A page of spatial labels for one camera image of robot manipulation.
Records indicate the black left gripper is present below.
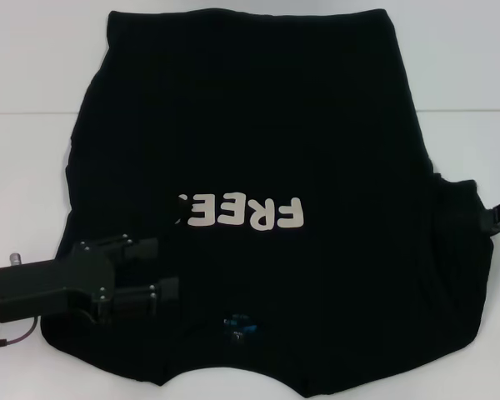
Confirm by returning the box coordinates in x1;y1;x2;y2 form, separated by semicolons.
0;233;181;326

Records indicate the black shirt with white print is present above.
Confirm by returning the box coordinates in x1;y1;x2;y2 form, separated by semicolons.
39;7;495;400

